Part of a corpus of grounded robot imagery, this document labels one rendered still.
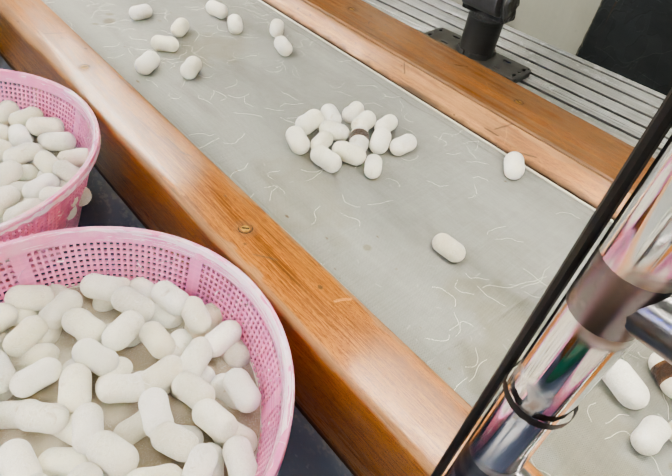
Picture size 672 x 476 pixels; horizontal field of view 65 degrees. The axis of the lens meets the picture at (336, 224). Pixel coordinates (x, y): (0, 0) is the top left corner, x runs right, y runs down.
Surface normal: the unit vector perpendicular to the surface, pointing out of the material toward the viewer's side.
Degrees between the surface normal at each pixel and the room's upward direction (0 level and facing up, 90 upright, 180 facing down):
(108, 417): 0
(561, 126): 0
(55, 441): 0
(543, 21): 88
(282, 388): 75
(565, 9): 90
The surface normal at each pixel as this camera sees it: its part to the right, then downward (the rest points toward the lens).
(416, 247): 0.13, -0.72
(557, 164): -0.43, -0.25
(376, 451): -0.74, 0.38
